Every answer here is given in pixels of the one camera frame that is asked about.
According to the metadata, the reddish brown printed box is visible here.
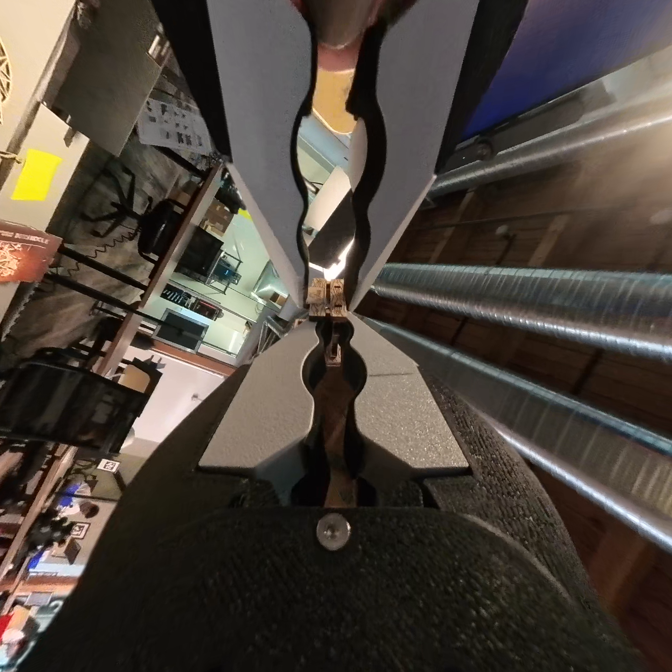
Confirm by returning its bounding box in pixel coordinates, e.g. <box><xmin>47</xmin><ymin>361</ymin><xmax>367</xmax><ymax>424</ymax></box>
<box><xmin>0</xmin><ymin>220</ymin><xmax>63</xmax><ymax>284</ymax></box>

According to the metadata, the coiled black cable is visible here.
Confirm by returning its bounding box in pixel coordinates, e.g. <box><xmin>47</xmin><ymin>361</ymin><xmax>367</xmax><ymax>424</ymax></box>
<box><xmin>79</xmin><ymin>223</ymin><xmax>142</xmax><ymax>260</ymax></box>

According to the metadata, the long ceiling light strip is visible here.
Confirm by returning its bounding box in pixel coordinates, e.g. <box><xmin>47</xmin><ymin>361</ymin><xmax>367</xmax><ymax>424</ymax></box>
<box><xmin>310</xmin><ymin>247</ymin><xmax>354</xmax><ymax>281</ymax></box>

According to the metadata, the printed paper sheet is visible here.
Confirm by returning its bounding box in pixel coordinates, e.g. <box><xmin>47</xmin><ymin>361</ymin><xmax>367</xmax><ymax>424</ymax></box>
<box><xmin>138</xmin><ymin>96</ymin><xmax>212</xmax><ymax>156</ymax></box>

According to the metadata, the yellow paper sheet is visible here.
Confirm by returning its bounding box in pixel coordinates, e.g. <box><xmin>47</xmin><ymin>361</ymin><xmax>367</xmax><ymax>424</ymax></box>
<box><xmin>12</xmin><ymin>148</ymin><xmax>63</xmax><ymax>202</ymax></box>

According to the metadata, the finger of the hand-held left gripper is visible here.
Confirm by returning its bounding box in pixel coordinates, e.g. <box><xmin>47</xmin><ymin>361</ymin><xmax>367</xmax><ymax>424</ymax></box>
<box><xmin>207</xmin><ymin>0</ymin><xmax>317</xmax><ymax>306</ymax></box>
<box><xmin>344</xmin><ymin>0</ymin><xmax>481</xmax><ymax>312</ymax></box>

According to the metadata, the long table with black legs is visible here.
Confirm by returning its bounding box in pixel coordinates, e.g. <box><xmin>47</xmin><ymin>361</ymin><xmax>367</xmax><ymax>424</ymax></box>
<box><xmin>50</xmin><ymin>163</ymin><xmax>228</xmax><ymax>376</ymax></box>

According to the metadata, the slim metal wall duct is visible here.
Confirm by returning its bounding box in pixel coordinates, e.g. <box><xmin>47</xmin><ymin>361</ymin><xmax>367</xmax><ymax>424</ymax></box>
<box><xmin>429</xmin><ymin>105</ymin><xmax>672</xmax><ymax>197</ymax></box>

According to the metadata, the large spiral metal duct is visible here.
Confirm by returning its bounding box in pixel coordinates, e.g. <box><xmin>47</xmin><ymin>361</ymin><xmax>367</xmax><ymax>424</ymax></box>
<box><xmin>372</xmin><ymin>261</ymin><xmax>672</xmax><ymax>364</ymax></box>

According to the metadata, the small light wooden model block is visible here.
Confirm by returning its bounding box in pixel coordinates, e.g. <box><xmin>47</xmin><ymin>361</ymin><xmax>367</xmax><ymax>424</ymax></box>
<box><xmin>306</xmin><ymin>278</ymin><xmax>347</xmax><ymax>319</ymax></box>

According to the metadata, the black office chair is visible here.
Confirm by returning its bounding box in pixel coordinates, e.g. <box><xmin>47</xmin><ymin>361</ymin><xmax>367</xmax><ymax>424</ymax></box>
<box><xmin>84</xmin><ymin>173</ymin><xmax>186</xmax><ymax>264</ymax></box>

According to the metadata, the black soundbar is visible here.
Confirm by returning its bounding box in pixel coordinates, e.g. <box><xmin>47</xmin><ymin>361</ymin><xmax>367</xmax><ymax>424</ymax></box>
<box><xmin>453</xmin><ymin>94</ymin><xmax>586</xmax><ymax>168</ymax></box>

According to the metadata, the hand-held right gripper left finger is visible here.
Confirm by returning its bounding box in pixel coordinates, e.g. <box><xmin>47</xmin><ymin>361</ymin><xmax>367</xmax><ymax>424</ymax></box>
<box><xmin>198</xmin><ymin>317</ymin><xmax>323</xmax><ymax>497</ymax></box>

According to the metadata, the white board panel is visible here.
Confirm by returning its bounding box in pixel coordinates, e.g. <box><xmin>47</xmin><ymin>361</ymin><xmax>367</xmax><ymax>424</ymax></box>
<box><xmin>57</xmin><ymin>0</ymin><xmax>165</xmax><ymax>156</ymax></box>

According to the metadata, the large wall screen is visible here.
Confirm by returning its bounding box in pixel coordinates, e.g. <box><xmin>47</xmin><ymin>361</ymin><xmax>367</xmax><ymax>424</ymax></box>
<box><xmin>462</xmin><ymin>0</ymin><xmax>672</xmax><ymax>142</ymax></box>

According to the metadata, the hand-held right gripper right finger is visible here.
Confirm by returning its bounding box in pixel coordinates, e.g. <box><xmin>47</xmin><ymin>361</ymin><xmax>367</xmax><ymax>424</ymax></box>
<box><xmin>340</xmin><ymin>314</ymin><xmax>469</xmax><ymax>498</ymax></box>

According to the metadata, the silver metal ceiling duct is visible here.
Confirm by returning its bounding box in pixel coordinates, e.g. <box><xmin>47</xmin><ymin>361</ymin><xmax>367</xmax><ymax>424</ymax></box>
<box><xmin>365</xmin><ymin>315</ymin><xmax>672</xmax><ymax>554</ymax></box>

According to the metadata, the black mesh crate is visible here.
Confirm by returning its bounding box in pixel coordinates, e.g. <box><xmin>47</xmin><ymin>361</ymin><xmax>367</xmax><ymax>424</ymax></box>
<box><xmin>0</xmin><ymin>348</ymin><xmax>151</xmax><ymax>448</ymax></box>

